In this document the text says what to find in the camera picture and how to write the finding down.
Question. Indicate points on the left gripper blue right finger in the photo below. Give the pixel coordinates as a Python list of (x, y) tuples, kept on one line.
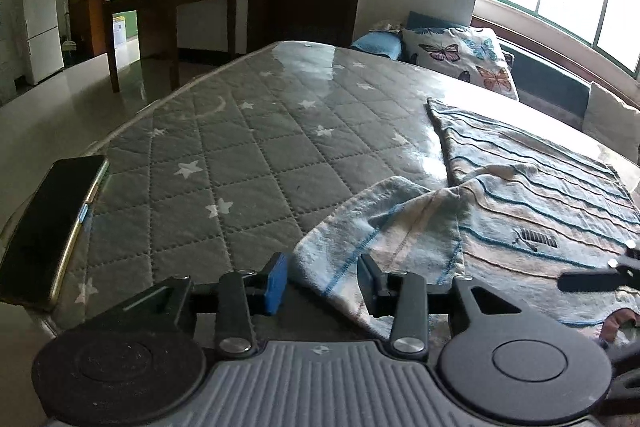
[(379, 290)]

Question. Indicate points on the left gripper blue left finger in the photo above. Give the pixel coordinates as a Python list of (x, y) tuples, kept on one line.
[(264, 290)]

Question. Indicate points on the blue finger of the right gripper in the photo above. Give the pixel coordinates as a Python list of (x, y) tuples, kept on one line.
[(621, 272)]

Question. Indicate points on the blue pink striped garment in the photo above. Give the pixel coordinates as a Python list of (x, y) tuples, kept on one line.
[(518, 211)]

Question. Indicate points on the white plain cushion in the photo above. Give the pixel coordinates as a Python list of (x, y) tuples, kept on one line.
[(612, 122)]

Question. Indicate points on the dark blue bench sofa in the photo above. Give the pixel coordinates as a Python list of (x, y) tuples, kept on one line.
[(547, 87)]

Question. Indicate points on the black smartphone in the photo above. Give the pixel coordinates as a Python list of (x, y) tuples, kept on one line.
[(34, 265)]

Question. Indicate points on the blue cushion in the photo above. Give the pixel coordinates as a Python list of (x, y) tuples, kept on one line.
[(379, 43)]

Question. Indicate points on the butterfly print pillow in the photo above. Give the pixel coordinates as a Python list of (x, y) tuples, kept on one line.
[(472, 55)]

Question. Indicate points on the dark wooden console table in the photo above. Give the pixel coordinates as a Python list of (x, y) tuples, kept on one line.
[(163, 31)]

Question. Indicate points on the white refrigerator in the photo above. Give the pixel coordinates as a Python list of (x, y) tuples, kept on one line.
[(43, 43)]

